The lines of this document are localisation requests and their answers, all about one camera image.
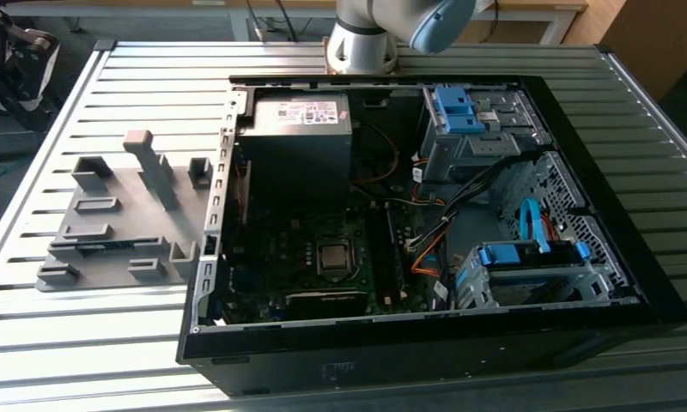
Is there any blue RAM stick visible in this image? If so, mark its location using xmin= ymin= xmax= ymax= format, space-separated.
xmin=74 ymin=241 xmax=137 ymax=251

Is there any grey parts rack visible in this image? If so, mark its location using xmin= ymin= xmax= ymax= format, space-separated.
xmin=35 ymin=130 xmax=215 ymax=294

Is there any grey power supply unit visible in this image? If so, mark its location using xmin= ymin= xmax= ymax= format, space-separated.
xmin=234 ymin=92 xmax=356 ymax=205

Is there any metal socket cover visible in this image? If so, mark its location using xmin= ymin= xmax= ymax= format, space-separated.
xmin=313 ymin=237 xmax=357 ymax=278

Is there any silver CPU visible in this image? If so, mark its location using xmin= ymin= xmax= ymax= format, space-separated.
xmin=318 ymin=244 xmax=352 ymax=270

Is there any green motherboard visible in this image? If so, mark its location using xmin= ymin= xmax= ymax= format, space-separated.
xmin=222 ymin=199 xmax=436 ymax=325

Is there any black graphics card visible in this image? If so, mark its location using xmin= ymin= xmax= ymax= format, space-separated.
xmin=282 ymin=289 xmax=372 ymax=321

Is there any grey metal drive cage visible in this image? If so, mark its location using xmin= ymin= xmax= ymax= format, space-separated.
xmin=420 ymin=85 xmax=552 ymax=185

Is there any hard disk in blue carrier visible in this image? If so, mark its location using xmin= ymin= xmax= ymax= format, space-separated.
xmin=476 ymin=240 xmax=592 ymax=271

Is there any grey metal disk bay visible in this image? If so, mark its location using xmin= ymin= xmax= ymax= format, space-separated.
xmin=450 ymin=246 xmax=635 ymax=310

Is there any black PC case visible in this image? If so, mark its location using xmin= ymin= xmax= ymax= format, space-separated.
xmin=174 ymin=73 xmax=687 ymax=398

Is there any brown wooden cabinet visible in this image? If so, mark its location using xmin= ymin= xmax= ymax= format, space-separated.
xmin=563 ymin=0 xmax=687 ymax=102

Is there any yellow wire bundle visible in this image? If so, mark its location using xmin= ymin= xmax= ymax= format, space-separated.
xmin=349 ymin=122 xmax=400 ymax=186

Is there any black white wire bundle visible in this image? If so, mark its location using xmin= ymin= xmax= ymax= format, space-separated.
xmin=370 ymin=195 xmax=448 ymax=209

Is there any blue plastic drive bracket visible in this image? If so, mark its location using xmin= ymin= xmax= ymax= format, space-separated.
xmin=432 ymin=86 xmax=488 ymax=135

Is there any orange wire bundle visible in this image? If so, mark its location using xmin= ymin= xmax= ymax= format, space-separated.
xmin=409 ymin=229 xmax=453 ymax=276

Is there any blue flat data cable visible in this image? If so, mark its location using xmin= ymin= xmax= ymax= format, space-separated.
xmin=516 ymin=196 xmax=552 ymax=254

